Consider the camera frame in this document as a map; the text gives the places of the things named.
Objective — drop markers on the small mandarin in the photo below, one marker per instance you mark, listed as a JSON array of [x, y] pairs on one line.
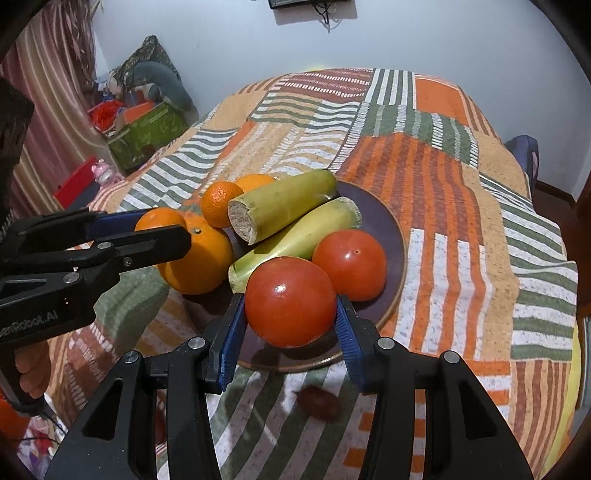
[[217, 203], [157, 218]]

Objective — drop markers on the person's left hand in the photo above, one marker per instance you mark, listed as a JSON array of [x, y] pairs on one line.
[[32, 371]]

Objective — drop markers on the smooth orange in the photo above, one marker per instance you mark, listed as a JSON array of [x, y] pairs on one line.
[[254, 182]]

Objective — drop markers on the purple round plate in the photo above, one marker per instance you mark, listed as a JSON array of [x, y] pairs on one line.
[[392, 240]]

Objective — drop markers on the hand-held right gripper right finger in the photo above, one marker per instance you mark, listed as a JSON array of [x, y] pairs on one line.
[[350, 344]]

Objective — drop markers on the green storage box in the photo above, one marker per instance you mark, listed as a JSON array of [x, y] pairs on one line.
[[147, 136]]

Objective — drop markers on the orange box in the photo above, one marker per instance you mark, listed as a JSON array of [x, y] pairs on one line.
[[145, 110]]

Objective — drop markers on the striped brown curtain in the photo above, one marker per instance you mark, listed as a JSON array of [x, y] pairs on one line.
[[51, 92]]

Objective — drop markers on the blue bag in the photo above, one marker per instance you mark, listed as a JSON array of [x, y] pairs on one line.
[[524, 161]]

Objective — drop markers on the small black wall monitor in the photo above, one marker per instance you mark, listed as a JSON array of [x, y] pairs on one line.
[[300, 3]]

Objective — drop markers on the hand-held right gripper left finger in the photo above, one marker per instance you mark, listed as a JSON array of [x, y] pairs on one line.
[[232, 344]]

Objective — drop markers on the dark patterned cushion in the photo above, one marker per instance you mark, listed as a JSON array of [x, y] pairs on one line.
[[147, 50]]

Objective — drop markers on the large orange with stem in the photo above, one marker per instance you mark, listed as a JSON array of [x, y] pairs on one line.
[[201, 267]]

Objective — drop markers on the pink bunny toy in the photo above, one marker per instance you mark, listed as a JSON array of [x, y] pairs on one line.
[[106, 173]]

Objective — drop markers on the red plastic bag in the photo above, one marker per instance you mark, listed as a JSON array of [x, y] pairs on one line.
[[105, 115]]

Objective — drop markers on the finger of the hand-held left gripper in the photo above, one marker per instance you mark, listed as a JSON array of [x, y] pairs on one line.
[[115, 222], [147, 247]]

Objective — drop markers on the striped patchwork blanket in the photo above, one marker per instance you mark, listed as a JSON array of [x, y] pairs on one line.
[[461, 207]]

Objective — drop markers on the red cardboard box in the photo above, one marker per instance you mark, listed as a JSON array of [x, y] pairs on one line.
[[76, 182]]

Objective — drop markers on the red tomato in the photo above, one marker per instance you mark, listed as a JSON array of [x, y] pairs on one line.
[[349, 264], [291, 302]]

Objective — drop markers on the grey plush toy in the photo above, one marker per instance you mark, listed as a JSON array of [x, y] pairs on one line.
[[168, 83]]

